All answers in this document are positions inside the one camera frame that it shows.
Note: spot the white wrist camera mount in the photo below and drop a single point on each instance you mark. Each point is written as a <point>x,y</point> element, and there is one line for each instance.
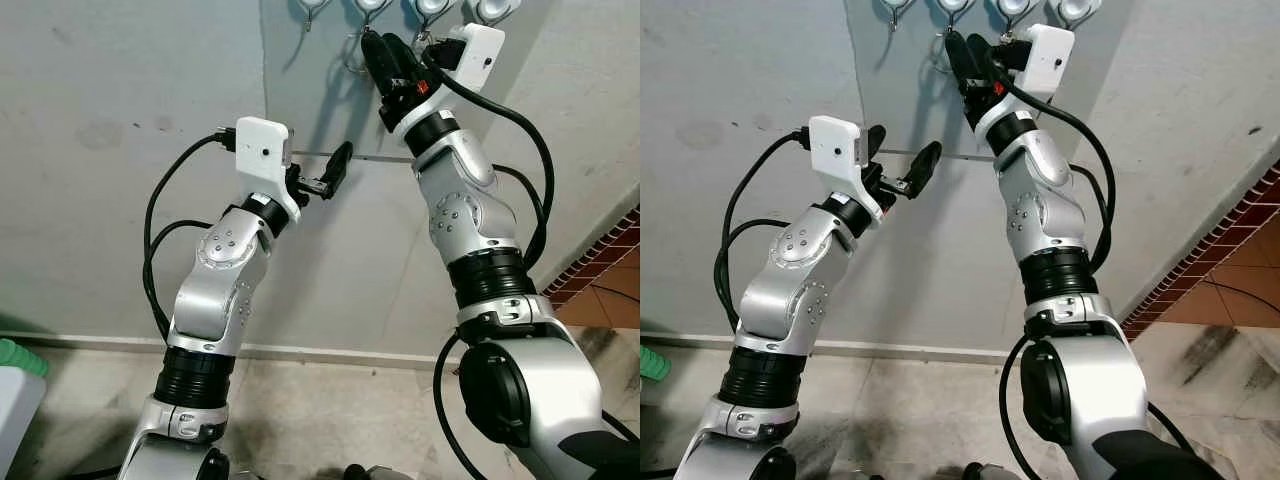
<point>1050,55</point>
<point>835,148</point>
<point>262,150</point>
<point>478,55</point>

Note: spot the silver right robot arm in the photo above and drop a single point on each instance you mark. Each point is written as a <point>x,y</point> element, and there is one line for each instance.
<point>1050,205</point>
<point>465,215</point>

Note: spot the chrome wall hook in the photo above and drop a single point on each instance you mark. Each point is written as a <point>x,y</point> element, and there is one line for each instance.
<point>491,9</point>
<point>1076,9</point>
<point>896,7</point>
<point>433,8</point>
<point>311,7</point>
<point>954,7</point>
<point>1014,8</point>
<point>371,7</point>

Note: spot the white plastic container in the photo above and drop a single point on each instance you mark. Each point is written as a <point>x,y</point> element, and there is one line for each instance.
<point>18,410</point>

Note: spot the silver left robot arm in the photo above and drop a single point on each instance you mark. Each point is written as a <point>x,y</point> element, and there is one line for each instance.
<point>215,290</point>
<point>790,290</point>

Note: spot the red brown tile skirting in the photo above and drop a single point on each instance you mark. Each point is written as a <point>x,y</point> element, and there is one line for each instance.
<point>595,255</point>
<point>1200,245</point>

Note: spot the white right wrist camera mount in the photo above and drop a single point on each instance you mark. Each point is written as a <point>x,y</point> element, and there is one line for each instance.
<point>1050,55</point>
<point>478,55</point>

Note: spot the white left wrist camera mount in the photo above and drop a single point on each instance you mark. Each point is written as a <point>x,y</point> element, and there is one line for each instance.
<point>262,150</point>
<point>835,148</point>

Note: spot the green ribbed cap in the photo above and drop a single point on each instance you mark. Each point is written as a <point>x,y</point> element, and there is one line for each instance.
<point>654,363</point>
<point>22,358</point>

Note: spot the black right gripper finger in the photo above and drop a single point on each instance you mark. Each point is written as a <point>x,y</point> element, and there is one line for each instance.
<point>374,58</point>
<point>957,55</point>
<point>398,58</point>
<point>982,58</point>

